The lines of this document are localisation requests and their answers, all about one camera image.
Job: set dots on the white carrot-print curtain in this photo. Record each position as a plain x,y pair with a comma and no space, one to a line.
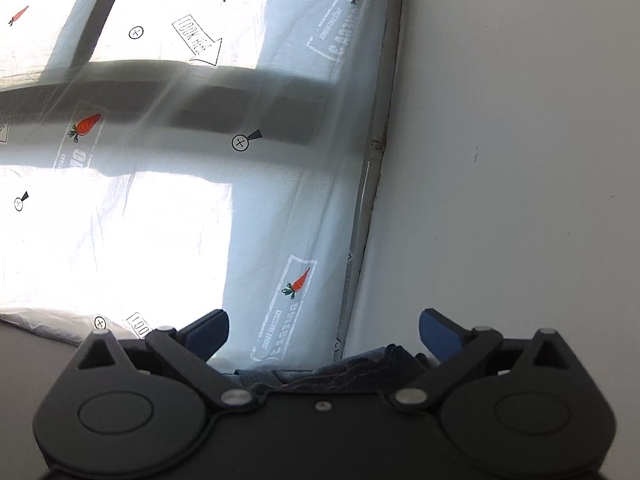
150,235

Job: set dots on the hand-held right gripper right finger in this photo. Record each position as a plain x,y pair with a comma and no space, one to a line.
439,332

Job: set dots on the blue-grey folded garment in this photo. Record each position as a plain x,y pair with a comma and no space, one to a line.
340,372

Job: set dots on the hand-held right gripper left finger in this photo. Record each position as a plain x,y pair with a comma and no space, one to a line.
207,332

